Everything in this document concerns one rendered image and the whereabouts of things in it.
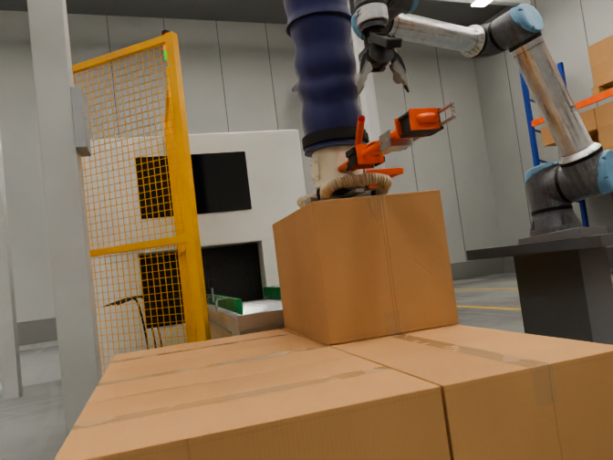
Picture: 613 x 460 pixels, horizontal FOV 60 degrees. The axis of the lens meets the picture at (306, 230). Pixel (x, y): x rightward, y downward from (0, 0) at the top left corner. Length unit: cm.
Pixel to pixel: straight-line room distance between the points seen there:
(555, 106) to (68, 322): 226
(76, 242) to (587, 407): 227
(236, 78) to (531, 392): 1120
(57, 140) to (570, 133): 224
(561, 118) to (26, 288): 985
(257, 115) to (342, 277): 1039
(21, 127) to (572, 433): 1083
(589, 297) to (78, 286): 218
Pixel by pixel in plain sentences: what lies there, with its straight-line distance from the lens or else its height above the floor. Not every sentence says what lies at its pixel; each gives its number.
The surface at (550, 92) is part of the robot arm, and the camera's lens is 211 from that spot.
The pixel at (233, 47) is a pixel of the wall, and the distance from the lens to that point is 1220.
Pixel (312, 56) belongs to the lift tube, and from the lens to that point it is 187.
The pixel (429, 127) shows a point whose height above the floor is 105.
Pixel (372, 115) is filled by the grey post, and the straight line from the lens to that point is 557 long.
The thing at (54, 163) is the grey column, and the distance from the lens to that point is 284.
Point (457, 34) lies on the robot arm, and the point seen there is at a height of 150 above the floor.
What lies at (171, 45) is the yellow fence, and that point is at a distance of 309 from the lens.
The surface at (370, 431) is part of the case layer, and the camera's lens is 90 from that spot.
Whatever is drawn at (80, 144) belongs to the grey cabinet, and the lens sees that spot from 282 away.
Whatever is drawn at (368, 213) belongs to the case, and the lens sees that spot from 153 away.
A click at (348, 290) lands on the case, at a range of 150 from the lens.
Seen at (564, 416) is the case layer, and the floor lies 45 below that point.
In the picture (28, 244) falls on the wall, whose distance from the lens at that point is 1092.
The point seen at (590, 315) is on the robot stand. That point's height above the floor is 47.
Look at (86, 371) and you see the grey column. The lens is 278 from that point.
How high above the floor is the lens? 77
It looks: 4 degrees up
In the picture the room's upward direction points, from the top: 7 degrees counter-clockwise
